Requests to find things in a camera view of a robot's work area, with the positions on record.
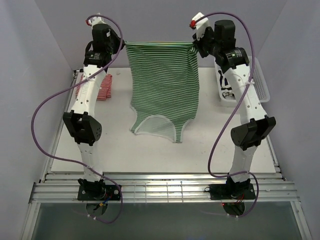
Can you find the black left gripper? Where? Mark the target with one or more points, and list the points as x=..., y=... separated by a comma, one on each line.
x=117, y=39

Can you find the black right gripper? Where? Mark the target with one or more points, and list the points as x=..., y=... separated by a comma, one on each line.
x=207, y=33

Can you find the red white striped tank top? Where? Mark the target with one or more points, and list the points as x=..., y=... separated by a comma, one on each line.
x=105, y=88

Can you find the green white striped tank top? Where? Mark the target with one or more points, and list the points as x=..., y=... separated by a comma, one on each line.
x=165, y=87

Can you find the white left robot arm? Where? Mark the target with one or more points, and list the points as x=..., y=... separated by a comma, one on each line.
x=80, y=121

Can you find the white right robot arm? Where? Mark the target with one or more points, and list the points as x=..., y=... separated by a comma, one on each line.
x=255, y=125

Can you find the black white striped tank top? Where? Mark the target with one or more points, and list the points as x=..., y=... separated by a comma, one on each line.
x=225, y=87

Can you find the white perforated plastic basket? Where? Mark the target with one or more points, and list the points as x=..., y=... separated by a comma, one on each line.
x=260, y=85

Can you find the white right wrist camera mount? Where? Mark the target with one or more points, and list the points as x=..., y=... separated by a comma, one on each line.
x=199, y=23

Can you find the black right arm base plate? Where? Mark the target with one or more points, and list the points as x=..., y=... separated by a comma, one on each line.
x=231, y=190

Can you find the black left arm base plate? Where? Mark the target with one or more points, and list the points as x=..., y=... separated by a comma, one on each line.
x=97, y=191

